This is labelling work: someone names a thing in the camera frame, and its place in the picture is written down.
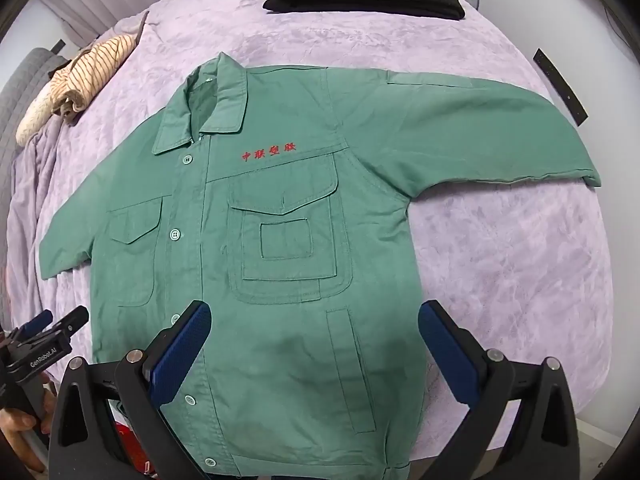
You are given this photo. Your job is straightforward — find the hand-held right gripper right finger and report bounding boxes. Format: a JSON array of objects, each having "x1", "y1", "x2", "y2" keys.
[{"x1": 417, "y1": 300, "x2": 581, "y2": 480}]

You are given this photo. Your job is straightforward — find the striped beige cloth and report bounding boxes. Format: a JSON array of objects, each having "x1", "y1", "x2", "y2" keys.
[{"x1": 16, "y1": 35, "x2": 139, "y2": 146}]

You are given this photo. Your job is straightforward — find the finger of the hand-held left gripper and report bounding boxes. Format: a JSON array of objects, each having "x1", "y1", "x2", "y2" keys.
[
  {"x1": 20, "y1": 310, "x2": 54, "y2": 338},
  {"x1": 47, "y1": 306, "x2": 91, "y2": 345}
]

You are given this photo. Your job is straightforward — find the person's left hand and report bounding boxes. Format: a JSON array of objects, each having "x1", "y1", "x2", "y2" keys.
[{"x1": 0, "y1": 387, "x2": 57, "y2": 457}]

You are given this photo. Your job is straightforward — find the purple fleece blanket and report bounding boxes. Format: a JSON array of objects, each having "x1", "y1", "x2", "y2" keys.
[{"x1": 5, "y1": 0, "x2": 617, "y2": 438}]

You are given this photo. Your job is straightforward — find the red box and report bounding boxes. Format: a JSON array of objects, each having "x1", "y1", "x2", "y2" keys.
[{"x1": 114, "y1": 420, "x2": 153, "y2": 480}]

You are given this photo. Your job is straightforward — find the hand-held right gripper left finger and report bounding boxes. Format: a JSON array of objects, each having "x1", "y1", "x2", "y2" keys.
[{"x1": 50, "y1": 300, "x2": 213, "y2": 480}]

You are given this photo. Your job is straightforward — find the grey quilted headboard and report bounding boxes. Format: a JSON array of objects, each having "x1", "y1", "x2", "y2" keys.
[{"x1": 0, "y1": 47, "x2": 72, "y2": 171}]

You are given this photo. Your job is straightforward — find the green work jacket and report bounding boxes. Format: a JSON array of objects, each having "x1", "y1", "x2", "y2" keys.
[{"x1": 39, "y1": 52, "x2": 602, "y2": 480}]

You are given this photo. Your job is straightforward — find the black flat strip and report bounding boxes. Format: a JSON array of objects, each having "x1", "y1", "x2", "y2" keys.
[{"x1": 532, "y1": 49, "x2": 590, "y2": 127}]

